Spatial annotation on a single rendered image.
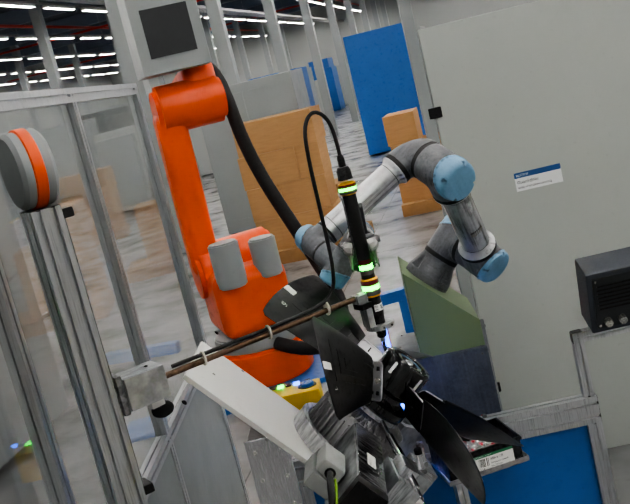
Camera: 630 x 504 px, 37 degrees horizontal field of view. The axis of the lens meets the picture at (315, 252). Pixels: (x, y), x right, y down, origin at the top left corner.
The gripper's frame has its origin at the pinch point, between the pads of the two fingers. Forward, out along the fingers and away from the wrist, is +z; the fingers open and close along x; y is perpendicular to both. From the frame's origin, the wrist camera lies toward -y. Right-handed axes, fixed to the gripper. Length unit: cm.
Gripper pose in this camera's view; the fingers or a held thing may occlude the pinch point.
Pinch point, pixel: (360, 248)
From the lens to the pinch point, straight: 223.7
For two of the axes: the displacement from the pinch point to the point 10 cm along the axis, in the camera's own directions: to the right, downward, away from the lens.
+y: 2.3, 9.6, 1.7
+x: -9.7, 2.2, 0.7
